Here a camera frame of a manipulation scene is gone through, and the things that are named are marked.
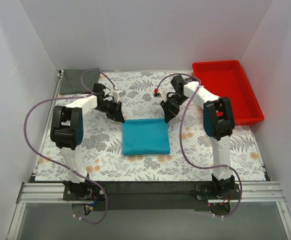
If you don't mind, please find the teal t shirt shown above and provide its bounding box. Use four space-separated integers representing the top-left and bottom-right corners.
122 118 171 156

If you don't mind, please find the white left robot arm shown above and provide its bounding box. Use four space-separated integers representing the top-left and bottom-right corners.
50 83 126 200

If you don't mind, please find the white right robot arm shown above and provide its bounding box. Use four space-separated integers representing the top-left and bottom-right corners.
153 73 236 199

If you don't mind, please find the floral patterned table mat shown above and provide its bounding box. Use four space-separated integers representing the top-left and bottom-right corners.
35 70 266 182

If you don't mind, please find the folded dark grey t shirt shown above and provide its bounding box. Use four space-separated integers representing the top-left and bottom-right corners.
59 68 100 95

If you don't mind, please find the red plastic bin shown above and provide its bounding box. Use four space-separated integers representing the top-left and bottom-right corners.
192 60 265 126

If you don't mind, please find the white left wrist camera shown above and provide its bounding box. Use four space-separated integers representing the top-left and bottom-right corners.
112 89 126 103

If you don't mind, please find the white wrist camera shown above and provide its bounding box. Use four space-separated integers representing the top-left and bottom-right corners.
153 88 167 101
112 89 126 103

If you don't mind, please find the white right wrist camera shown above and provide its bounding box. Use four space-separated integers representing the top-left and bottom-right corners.
153 88 167 101

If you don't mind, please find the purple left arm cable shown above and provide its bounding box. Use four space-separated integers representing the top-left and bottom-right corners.
24 69 109 225

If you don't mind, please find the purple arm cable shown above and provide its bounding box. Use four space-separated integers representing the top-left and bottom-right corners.
24 69 109 225
154 73 243 219

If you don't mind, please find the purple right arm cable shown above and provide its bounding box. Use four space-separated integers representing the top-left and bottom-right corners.
154 73 243 219

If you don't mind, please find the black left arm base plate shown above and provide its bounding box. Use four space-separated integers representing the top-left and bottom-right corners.
62 181 108 201

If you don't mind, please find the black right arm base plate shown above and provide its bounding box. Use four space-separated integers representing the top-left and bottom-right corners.
190 181 241 203

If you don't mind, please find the aluminium front frame rail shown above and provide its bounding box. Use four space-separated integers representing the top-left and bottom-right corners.
7 181 291 240

